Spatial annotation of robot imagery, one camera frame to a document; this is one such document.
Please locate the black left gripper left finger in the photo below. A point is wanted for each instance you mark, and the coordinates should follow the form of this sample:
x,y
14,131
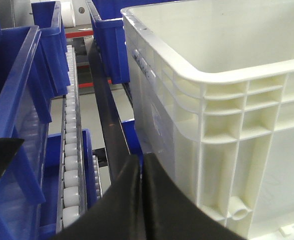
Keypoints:
x,y
115,215

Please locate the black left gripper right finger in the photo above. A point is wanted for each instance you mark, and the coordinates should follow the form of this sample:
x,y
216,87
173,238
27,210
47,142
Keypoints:
x,y
169,214

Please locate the white plastic tote bin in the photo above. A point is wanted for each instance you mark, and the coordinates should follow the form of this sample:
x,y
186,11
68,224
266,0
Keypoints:
x,y
212,84

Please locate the blue bin lower shelf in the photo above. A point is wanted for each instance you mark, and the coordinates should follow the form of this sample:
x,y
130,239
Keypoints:
x,y
51,181

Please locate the white roller track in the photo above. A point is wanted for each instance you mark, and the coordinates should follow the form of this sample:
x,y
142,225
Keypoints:
x,y
72,196

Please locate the silver shelf divider rail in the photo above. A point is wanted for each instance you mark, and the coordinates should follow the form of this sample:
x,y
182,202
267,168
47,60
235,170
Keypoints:
x,y
116,146

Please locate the red shelf frame beam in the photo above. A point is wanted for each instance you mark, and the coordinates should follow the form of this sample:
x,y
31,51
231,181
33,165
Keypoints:
x,y
76,38

